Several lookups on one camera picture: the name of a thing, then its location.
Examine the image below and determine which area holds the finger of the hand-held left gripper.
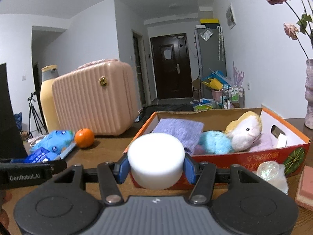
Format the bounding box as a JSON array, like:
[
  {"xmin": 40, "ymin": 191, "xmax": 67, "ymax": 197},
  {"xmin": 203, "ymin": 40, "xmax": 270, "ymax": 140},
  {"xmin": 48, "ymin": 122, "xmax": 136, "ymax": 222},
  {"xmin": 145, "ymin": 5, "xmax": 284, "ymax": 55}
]
[{"xmin": 0, "ymin": 159, "xmax": 67, "ymax": 175}]

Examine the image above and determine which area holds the clear plastic bag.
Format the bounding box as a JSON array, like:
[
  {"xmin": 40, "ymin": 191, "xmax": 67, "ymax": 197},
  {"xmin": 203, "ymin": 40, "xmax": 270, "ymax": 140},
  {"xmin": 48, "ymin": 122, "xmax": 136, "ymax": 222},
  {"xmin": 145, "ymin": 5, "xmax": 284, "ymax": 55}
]
[{"xmin": 200, "ymin": 29, "xmax": 213, "ymax": 41}]

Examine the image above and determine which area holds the black paper bag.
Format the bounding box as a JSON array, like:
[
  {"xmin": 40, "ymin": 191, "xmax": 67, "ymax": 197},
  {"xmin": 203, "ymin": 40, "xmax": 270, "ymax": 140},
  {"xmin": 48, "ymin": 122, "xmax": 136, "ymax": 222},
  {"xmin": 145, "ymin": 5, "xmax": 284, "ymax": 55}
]
[{"xmin": 0, "ymin": 63, "xmax": 27, "ymax": 163}]

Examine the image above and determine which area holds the blue plastic rack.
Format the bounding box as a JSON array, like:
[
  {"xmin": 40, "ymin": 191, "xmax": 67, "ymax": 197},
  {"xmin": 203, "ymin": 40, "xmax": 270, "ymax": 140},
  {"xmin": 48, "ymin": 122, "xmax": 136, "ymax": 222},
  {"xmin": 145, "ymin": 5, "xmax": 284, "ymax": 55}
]
[{"xmin": 202, "ymin": 70, "xmax": 227, "ymax": 86}]

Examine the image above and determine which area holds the brown floor carton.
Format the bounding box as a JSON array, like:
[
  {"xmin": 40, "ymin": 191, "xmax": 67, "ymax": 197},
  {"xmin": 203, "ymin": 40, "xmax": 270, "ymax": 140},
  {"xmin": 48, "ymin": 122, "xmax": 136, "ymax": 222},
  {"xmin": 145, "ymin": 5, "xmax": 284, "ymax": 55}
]
[{"xmin": 191, "ymin": 78, "xmax": 202, "ymax": 98}]

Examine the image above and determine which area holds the orange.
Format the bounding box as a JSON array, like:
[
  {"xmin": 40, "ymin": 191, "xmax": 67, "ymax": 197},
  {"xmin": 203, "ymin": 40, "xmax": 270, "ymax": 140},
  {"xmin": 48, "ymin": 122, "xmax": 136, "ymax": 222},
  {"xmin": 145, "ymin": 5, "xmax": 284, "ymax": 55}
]
[{"xmin": 75, "ymin": 128, "xmax": 95, "ymax": 148}]

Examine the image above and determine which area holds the black camera tripod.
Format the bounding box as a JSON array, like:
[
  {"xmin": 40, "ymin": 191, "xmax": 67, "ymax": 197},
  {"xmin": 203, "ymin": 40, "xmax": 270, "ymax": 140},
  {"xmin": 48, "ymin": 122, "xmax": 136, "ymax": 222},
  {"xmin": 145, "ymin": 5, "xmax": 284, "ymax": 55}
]
[{"xmin": 26, "ymin": 92, "xmax": 48, "ymax": 139}]

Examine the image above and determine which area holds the purple woven pouch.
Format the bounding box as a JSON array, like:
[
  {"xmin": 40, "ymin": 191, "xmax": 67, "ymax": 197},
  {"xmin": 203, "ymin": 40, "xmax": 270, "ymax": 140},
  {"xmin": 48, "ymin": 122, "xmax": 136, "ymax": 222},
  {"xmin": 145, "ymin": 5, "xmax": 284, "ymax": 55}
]
[{"xmin": 153, "ymin": 119, "xmax": 204, "ymax": 153}]

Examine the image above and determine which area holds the clear iridescent wrapped item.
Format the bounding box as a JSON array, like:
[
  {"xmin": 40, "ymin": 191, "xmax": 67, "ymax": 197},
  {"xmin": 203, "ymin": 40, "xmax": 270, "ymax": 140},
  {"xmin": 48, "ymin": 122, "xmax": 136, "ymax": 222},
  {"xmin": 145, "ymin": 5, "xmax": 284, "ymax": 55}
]
[{"xmin": 257, "ymin": 160, "xmax": 289, "ymax": 194}]

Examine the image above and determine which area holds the wire storage cart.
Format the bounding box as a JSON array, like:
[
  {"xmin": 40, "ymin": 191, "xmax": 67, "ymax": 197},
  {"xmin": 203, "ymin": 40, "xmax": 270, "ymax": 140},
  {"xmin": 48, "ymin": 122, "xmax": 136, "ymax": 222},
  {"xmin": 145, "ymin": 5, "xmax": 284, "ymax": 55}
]
[{"xmin": 221, "ymin": 86, "xmax": 245, "ymax": 109}]

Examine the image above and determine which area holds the dark entrance door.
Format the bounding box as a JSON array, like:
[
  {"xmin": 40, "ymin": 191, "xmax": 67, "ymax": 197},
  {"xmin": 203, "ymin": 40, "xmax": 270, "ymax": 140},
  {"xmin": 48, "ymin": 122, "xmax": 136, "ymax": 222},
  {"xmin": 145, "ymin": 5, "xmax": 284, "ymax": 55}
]
[{"xmin": 150, "ymin": 33, "xmax": 193, "ymax": 100}]

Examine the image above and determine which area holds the blue wet wipes pack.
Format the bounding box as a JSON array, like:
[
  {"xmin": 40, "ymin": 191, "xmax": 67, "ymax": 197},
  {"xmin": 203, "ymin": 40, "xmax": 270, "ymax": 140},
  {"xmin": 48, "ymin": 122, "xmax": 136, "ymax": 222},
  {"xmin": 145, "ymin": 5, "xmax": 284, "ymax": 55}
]
[{"xmin": 30, "ymin": 130, "xmax": 77, "ymax": 159}]

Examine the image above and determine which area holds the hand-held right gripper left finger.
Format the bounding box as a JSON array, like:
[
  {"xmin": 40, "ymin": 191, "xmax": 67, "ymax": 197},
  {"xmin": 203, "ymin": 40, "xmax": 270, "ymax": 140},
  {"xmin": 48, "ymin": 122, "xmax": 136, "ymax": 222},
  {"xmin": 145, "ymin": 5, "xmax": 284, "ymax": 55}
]
[{"xmin": 43, "ymin": 156, "xmax": 132, "ymax": 206}]

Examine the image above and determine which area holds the white folded umbrella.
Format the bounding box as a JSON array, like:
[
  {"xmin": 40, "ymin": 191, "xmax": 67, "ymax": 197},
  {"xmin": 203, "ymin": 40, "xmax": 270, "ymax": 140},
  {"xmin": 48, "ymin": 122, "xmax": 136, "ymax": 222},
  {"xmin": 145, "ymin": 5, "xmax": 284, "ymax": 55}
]
[{"xmin": 217, "ymin": 26, "xmax": 225, "ymax": 61}]

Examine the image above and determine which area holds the blue plush toy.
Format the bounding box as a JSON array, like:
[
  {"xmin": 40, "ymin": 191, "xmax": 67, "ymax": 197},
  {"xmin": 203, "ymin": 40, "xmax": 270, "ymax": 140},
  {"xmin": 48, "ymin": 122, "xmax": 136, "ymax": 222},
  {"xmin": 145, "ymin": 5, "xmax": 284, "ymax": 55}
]
[{"xmin": 199, "ymin": 131, "xmax": 234, "ymax": 155}]

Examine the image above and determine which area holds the yellow black box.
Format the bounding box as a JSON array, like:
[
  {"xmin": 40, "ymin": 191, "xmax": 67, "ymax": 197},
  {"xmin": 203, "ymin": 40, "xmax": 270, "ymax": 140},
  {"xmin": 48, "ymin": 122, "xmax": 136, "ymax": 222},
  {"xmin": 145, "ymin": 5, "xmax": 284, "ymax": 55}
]
[{"xmin": 200, "ymin": 18, "xmax": 220, "ymax": 29}]

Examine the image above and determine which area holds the pink layered sponge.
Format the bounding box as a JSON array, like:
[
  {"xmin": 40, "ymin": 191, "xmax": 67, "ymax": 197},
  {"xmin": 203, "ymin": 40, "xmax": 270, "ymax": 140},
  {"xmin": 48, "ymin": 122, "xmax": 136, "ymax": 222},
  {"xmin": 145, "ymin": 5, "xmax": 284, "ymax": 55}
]
[{"xmin": 295, "ymin": 165, "xmax": 313, "ymax": 211}]

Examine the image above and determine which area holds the purple textured vase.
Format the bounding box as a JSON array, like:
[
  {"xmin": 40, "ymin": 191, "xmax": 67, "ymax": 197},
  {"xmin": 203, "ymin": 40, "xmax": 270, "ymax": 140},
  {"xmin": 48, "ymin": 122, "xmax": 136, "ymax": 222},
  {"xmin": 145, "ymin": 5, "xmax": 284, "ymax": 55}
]
[{"xmin": 304, "ymin": 59, "xmax": 313, "ymax": 125}]

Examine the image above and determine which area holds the dark open doorway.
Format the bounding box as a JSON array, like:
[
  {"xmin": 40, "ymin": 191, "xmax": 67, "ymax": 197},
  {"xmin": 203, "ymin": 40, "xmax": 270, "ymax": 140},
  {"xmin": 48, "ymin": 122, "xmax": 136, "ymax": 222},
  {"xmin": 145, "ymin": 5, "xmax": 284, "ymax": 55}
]
[{"xmin": 131, "ymin": 29, "xmax": 147, "ymax": 108}]

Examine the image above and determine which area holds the grey refrigerator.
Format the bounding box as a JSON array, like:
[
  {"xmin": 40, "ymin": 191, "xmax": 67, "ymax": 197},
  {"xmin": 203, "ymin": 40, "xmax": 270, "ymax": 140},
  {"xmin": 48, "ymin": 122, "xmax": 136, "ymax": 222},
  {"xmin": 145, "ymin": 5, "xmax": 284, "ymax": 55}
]
[{"xmin": 194, "ymin": 27, "xmax": 227, "ymax": 98}]

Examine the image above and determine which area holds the white electrical panel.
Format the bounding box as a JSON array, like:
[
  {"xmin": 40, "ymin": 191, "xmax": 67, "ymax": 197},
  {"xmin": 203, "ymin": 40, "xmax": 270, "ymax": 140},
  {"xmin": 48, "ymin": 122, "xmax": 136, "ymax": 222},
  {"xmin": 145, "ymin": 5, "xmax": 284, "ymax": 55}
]
[{"xmin": 225, "ymin": 3, "xmax": 236, "ymax": 30}]

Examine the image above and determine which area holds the purple feather decoration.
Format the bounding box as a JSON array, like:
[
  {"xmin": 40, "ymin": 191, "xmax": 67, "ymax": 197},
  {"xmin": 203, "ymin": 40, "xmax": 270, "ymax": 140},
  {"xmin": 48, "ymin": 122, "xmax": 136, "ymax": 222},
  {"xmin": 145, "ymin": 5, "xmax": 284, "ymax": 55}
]
[{"xmin": 231, "ymin": 62, "xmax": 245, "ymax": 87}]

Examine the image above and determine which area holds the white round foam block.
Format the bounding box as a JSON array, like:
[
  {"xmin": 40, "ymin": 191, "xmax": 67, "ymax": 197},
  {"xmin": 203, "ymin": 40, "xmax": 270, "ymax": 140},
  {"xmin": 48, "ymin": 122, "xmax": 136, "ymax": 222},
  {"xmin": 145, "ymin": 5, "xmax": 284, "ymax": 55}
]
[{"xmin": 127, "ymin": 132, "xmax": 185, "ymax": 190}]

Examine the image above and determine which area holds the yellow white hamster plush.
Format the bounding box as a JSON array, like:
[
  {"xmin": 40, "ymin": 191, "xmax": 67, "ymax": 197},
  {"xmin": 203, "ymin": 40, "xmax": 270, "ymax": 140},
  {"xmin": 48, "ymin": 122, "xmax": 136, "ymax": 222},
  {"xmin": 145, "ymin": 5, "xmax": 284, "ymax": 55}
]
[{"xmin": 225, "ymin": 111, "xmax": 263, "ymax": 152}]

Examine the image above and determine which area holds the purple towel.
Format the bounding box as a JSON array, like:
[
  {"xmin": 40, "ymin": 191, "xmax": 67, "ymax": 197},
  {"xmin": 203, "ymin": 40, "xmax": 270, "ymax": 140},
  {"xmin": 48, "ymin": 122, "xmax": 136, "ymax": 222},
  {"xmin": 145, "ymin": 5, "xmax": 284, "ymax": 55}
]
[{"xmin": 247, "ymin": 133, "xmax": 274, "ymax": 152}]

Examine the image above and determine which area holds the pink ribbed suitcase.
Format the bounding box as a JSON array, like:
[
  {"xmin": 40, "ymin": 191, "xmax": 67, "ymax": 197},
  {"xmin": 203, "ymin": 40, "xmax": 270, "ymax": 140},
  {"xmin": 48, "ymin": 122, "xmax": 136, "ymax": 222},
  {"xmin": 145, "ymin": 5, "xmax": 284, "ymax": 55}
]
[{"xmin": 52, "ymin": 60, "xmax": 140, "ymax": 137}]

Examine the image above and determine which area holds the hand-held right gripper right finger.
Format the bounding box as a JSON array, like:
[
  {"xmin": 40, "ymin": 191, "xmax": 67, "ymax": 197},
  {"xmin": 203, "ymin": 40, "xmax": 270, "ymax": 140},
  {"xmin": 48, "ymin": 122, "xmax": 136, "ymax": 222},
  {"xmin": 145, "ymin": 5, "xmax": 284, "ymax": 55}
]
[{"xmin": 183, "ymin": 154, "xmax": 272, "ymax": 206}]

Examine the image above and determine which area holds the yellow thermos bottle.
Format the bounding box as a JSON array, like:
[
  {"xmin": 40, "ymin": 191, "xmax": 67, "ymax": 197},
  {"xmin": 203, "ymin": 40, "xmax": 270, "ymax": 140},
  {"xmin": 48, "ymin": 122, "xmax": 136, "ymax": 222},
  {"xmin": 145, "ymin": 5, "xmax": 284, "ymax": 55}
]
[{"xmin": 40, "ymin": 65, "xmax": 61, "ymax": 133}]

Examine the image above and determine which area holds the red cardboard box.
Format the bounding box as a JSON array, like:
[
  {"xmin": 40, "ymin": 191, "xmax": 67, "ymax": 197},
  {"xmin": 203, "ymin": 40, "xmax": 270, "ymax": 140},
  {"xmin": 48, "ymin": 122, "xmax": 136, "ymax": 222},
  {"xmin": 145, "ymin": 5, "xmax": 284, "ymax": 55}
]
[{"xmin": 123, "ymin": 105, "xmax": 311, "ymax": 190}]

